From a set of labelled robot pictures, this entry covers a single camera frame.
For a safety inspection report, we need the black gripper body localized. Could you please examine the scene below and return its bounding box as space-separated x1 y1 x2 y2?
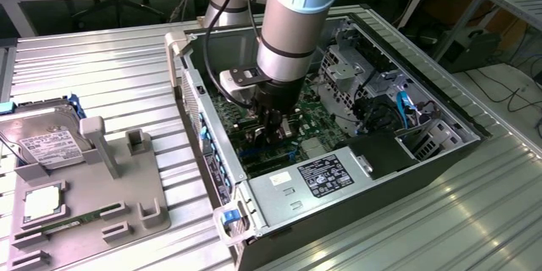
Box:
250 79 307 119

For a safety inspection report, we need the green motherboard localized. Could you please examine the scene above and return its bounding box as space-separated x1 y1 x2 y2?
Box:
205 74 355 178

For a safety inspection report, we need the silver chipset heat sink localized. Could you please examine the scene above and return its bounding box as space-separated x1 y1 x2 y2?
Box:
301 139 329 158

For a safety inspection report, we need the metal disk bay cage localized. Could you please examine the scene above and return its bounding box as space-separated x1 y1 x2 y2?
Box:
317 44 384 116

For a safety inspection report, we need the silver power supply unit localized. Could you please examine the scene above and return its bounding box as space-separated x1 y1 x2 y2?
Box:
246 147 420 235

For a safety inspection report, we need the blue case latch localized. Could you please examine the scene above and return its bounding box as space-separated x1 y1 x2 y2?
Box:
218 208 241 225

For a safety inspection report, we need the open black PC case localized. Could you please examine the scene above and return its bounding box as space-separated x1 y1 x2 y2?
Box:
162 11 493 271

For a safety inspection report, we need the blue disk caddy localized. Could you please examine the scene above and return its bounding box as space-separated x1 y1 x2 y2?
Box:
0 93 89 126

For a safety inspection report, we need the black office chair base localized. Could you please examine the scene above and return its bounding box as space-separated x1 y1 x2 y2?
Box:
69 0 165 29

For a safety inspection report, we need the black box on floor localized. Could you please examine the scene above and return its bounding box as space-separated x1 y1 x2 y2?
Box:
439 29 501 74

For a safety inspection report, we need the grey parts rack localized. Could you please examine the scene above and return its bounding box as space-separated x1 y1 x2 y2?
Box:
7 116 172 271

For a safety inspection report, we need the green RAM stick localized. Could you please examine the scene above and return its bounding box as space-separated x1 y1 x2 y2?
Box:
19 209 118 237

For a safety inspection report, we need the silver hard disk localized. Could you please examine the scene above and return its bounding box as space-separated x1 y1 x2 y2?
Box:
0 105 85 170

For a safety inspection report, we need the silver CPU chip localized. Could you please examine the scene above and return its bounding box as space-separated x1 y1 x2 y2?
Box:
22 186 64 221

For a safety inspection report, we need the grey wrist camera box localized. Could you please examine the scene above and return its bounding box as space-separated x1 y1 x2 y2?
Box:
218 65 272 107

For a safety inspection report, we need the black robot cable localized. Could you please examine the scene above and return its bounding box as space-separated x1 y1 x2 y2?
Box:
202 0 250 109

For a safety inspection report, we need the blue SATA wire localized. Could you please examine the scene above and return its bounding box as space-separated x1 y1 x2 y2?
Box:
395 91 415 129

